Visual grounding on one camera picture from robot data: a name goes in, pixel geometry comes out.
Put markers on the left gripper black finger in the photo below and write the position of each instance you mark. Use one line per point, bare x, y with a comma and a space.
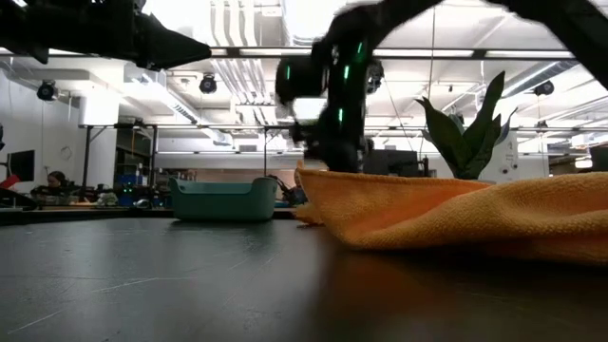
166, 45

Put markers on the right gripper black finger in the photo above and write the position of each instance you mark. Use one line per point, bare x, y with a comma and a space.
311, 138
342, 154

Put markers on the deep orange microfiber towel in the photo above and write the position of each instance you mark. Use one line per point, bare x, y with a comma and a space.
451, 214

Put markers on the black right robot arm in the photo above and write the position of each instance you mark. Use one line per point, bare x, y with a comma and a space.
570, 28

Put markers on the black computer monitor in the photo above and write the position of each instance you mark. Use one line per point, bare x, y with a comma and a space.
599, 157
394, 164
21, 165

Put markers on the person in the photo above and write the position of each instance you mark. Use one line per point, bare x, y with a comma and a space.
57, 180
297, 194

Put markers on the teal plastic bin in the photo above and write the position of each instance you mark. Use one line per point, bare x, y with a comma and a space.
223, 202

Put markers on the artificial green snake plant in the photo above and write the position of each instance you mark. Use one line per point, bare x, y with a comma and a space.
470, 142

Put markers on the white banner stand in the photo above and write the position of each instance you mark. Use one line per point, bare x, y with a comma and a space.
508, 161

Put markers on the red object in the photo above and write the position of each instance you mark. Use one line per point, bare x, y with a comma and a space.
10, 182

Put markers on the black ceiling camera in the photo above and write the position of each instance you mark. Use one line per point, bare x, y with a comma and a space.
544, 88
208, 84
377, 78
46, 90

